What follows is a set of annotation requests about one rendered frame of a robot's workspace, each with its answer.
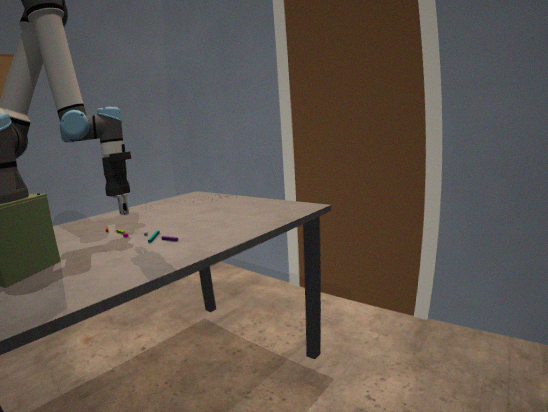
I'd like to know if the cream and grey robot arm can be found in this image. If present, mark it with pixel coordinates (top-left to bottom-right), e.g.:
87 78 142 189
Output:
0 0 123 204

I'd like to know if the turquoise rod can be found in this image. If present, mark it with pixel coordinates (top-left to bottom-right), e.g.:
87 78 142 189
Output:
148 230 160 243

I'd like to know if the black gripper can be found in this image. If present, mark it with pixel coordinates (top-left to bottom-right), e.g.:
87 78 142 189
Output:
101 141 131 215

